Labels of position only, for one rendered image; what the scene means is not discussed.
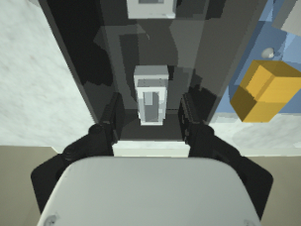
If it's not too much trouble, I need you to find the yellow rectangular block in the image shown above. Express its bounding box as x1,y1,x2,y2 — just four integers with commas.
230,59,301,122

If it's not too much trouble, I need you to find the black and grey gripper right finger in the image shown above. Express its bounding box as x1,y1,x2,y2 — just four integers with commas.
178,93,273,221

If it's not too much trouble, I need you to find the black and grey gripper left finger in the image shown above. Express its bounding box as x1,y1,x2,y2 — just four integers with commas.
31,92,126,216

